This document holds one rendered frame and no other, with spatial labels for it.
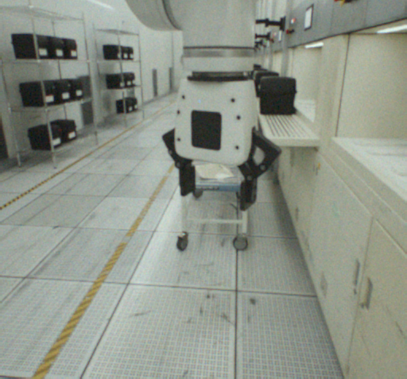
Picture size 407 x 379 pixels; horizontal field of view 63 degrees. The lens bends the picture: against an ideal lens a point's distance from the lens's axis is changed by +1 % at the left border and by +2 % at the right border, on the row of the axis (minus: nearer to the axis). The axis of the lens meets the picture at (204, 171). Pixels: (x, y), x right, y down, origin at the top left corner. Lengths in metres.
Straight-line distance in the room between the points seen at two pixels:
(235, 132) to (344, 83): 1.24
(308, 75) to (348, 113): 1.51
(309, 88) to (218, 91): 2.73
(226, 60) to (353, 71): 1.26
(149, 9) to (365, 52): 1.28
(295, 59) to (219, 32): 2.70
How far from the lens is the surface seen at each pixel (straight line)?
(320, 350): 1.70
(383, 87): 1.65
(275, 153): 0.39
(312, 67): 3.09
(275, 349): 1.65
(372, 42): 1.63
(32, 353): 1.77
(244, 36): 0.39
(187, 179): 0.46
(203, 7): 0.38
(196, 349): 1.63
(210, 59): 0.38
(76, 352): 1.71
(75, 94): 4.84
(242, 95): 0.38
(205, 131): 0.40
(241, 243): 2.21
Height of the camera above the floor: 1.18
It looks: 19 degrees down
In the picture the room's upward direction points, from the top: straight up
